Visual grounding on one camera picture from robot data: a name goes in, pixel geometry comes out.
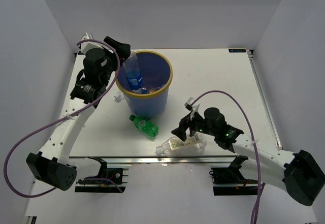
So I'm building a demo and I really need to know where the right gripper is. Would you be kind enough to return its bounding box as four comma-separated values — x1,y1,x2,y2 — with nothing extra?
171,108,217,141

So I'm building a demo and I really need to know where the large clear labelled bottle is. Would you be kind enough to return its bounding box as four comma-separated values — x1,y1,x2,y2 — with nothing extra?
156,133,207,157

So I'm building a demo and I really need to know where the green plastic bottle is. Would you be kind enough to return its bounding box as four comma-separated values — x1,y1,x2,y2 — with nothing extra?
129,114,159,140

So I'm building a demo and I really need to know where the orange bottle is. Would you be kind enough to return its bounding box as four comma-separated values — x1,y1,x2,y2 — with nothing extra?
149,87,162,93

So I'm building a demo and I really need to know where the blue label water bottle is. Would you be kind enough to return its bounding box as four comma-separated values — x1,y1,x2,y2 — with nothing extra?
141,87,149,94

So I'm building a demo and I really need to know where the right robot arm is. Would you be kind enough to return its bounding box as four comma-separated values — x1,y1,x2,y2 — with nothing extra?
171,107,324,206

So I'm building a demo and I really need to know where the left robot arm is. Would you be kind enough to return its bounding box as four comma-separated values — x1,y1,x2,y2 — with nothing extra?
26,37,131,191

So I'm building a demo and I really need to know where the blue plastic bin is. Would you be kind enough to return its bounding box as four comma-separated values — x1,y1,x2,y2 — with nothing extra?
116,51,173,119

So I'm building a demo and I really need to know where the clear bottle white cap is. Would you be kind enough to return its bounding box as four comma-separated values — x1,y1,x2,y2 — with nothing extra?
114,91,125,103

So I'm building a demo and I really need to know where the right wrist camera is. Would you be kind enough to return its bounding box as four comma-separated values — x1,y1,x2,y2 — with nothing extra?
184,97,200,120

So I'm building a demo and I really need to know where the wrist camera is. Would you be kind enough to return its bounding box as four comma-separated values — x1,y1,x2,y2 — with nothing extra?
78,32,102,54
184,97,200,120

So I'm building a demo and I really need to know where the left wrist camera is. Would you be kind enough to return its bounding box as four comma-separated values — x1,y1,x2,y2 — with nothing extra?
78,32,102,54

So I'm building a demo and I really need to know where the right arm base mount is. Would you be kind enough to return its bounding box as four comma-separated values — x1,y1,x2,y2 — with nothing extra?
209,155,257,196

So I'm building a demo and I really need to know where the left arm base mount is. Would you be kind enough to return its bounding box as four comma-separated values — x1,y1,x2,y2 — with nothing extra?
73,157,129,194

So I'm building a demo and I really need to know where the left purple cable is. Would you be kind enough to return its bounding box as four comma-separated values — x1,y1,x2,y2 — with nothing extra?
4,39,121,199

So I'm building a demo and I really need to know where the aluminium table frame rail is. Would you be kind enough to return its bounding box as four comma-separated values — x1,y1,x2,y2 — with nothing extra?
69,49,279,164

